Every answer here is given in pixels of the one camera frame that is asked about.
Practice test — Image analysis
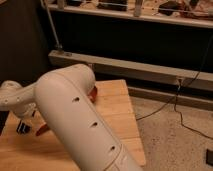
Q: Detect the red object behind arm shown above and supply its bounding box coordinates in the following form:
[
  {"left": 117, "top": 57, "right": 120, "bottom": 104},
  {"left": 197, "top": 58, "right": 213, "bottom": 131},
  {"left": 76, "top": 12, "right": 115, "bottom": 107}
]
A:
[{"left": 88, "top": 87, "right": 97, "bottom": 102}]

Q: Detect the white wooden shelf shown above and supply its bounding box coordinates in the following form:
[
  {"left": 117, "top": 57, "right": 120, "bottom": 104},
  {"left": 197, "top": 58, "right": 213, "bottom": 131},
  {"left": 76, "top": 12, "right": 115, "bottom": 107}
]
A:
[{"left": 46, "top": 2, "right": 213, "bottom": 29}]

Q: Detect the black rectangular case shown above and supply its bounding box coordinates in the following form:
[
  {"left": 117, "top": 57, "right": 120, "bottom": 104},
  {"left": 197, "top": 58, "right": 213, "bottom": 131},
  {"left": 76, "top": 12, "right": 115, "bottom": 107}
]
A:
[{"left": 16, "top": 121, "right": 31, "bottom": 134}]

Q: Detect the grey metal lamp pole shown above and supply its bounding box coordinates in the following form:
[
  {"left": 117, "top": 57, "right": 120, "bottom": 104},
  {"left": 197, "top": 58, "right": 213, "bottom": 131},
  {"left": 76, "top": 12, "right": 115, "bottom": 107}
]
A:
[{"left": 43, "top": 0, "right": 63, "bottom": 51}]

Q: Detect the black box on floor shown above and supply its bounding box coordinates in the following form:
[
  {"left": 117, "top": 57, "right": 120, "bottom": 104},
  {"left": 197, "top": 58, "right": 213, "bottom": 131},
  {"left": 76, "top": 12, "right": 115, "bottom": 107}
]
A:
[{"left": 206, "top": 149, "right": 213, "bottom": 166}]

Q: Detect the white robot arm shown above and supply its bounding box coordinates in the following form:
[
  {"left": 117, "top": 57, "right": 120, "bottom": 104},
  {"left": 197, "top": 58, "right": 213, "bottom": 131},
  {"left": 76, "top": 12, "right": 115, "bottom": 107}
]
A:
[{"left": 0, "top": 64, "right": 143, "bottom": 171}]

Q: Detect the black power cable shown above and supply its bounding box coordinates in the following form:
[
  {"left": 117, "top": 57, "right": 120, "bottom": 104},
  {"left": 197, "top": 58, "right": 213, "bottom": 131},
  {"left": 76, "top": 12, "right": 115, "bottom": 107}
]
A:
[{"left": 135, "top": 33, "right": 213, "bottom": 141}]

